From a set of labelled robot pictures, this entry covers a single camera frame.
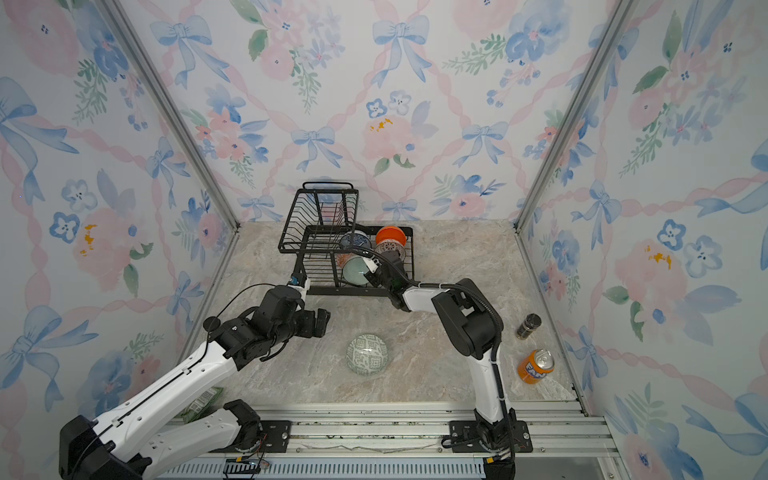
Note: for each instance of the dark cap spice bottle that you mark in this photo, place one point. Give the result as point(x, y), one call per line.
point(528, 326)

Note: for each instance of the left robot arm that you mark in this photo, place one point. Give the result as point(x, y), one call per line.
point(130, 441)

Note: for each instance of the left dark cap bottle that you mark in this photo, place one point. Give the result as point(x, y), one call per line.
point(211, 324)

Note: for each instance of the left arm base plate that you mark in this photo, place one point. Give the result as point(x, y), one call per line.
point(270, 436)

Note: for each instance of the green packet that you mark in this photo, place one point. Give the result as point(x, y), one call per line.
point(199, 406)

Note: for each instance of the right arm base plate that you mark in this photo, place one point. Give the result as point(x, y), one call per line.
point(479, 437)

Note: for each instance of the green white patterned bowl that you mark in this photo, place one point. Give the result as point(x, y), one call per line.
point(367, 354)

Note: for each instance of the white brown patterned bowl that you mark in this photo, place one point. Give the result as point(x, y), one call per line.
point(391, 246)

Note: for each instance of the blue floral bowl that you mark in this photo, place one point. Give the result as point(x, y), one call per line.
point(355, 240)

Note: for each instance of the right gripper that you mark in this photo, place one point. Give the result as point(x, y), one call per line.
point(371, 279)

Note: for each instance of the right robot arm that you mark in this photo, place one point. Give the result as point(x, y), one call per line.
point(473, 327)

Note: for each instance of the red white patterned bowl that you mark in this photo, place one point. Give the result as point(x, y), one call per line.
point(343, 258)

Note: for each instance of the orange bowl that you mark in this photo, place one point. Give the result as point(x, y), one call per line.
point(391, 233)

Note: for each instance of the black wire dish rack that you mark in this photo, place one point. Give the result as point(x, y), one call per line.
point(320, 214)

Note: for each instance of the pale green bowl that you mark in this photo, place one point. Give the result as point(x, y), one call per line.
point(355, 270)

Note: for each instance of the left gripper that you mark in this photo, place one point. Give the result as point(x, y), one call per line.
point(311, 329)

